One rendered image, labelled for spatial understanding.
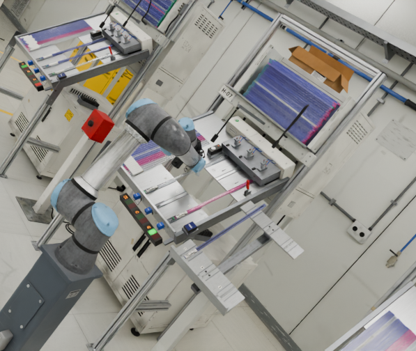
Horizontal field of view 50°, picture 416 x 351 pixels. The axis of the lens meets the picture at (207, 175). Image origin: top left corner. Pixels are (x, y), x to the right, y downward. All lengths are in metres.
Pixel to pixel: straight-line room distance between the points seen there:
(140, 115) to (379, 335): 1.24
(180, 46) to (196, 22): 0.21
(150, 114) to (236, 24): 3.36
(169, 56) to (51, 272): 2.09
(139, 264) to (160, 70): 1.50
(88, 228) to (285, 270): 2.52
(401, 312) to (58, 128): 2.49
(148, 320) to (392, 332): 1.24
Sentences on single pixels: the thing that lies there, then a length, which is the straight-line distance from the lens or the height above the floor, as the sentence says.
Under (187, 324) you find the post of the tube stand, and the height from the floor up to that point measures 0.45.
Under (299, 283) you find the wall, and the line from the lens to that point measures 3.83.
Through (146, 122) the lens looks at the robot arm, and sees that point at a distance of 1.63.
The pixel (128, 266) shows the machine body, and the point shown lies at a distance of 2.62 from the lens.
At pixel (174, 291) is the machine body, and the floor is 0.38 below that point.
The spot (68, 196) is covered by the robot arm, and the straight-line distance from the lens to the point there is 1.65.
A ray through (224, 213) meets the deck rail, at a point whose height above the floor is 0.90.
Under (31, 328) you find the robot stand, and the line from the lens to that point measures 1.79.
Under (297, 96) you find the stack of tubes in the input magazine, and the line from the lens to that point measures 2.42.
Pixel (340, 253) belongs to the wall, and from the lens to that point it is 3.73.
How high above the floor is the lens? 1.41
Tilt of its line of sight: 11 degrees down
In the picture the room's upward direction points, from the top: 38 degrees clockwise
